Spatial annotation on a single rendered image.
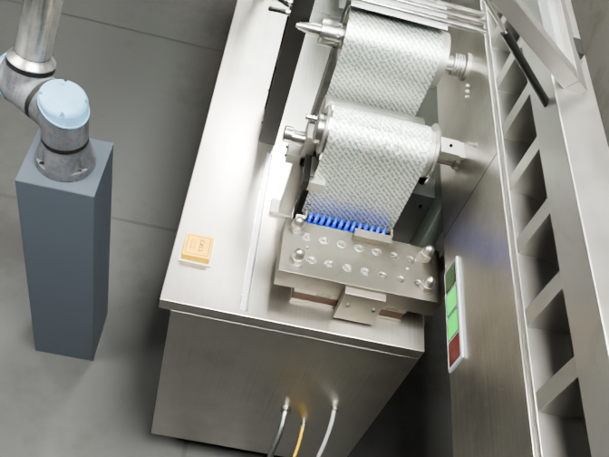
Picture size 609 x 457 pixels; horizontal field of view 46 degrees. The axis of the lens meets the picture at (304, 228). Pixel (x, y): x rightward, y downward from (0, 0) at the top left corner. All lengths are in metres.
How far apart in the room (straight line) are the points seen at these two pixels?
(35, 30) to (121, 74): 1.81
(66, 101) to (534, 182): 1.08
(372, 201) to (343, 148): 0.19
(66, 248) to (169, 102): 1.52
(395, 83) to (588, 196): 0.76
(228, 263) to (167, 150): 1.53
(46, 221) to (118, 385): 0.79
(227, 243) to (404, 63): 0.63
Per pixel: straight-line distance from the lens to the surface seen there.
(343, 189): 1.75
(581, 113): 1.36
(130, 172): 3.19
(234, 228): 1.90
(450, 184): 1.78
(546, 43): 1.32
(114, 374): 2.66
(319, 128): 1.66
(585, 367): 1.08
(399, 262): 1.80
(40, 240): 2.15
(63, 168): 1.93
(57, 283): 2.30
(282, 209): 1.94
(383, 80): 1.83
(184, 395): 2.18
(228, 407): 2.20
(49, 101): 1.84
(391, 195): 1.76
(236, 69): 2.35
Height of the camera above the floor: 2.38
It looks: 50 degrees down
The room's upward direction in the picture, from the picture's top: 20 degrees clockwise
